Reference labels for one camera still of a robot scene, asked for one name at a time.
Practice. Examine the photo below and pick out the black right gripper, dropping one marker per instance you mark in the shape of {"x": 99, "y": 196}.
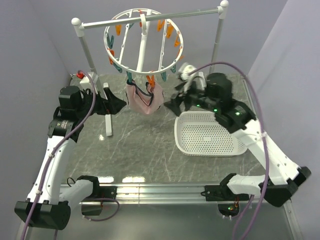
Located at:
{"x": 174, "y": 104}

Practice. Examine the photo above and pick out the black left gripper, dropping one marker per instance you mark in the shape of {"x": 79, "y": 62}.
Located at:
{"x": 113, "y": 105}

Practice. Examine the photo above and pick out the orange front clothes peg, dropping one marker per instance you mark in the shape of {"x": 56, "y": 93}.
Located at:
{"x": 151, "y": 80}

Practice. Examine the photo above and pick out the pink underwear navy trim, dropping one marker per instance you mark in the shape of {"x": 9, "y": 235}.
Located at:
{"x": 144, "y": 102}

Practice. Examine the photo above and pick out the teal front clothes peg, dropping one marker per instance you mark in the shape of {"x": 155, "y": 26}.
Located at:
{"x": 129, "y": 77}

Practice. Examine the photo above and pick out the white perforated plastic basket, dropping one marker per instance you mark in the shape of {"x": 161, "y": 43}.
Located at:
{"x": 198, "y": 134}

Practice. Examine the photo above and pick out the white round clip hanger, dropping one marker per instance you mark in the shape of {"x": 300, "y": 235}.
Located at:
{"x": 144, "y": 24}

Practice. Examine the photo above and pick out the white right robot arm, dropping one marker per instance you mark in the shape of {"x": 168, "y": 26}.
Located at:
{"x": 283, "y": 176}

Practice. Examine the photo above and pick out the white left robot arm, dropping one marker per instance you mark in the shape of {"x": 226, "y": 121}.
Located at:
{"x": 45, "y": 206}

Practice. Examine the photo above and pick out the teal front right peg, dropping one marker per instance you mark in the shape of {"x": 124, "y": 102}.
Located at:
{"x": 164, "y": 76}

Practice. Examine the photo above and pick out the teal left front peg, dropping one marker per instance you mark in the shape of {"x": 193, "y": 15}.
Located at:
{"x": 117, "y": 67}

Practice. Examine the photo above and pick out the orange right middle peg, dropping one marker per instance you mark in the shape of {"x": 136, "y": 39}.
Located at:
{"x": 177, "y": 42}

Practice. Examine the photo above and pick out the teal left back peg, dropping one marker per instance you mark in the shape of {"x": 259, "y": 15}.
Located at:
{"x": 110, "y": 40}

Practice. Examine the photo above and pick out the orange right upper peg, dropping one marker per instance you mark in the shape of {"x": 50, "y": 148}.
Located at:
{"x": 169, "y": 30}

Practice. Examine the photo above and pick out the orange right back peg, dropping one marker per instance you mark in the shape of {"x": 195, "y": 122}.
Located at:
{"x": 160, "y": 25}

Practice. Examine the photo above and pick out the orange back left peg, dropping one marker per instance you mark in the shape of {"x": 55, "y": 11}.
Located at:
{"x": 118, "y": 29}

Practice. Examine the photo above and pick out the white clothes rack stand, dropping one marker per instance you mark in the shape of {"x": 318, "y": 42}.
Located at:
{"x": 117, "y": 81}

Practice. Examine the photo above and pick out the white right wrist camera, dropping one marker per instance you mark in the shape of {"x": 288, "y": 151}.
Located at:
{"x": 186, "y": 73}

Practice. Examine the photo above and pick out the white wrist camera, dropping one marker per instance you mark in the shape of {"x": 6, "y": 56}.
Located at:
{"x": 84, "y": 80}
{"x": 186, "y": 73}

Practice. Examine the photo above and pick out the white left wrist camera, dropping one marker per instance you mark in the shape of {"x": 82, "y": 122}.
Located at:
{"x": 84, "y": 80}

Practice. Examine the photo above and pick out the aluminium mounting rail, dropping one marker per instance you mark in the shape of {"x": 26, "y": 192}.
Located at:
{"x": 161, "y": 193}

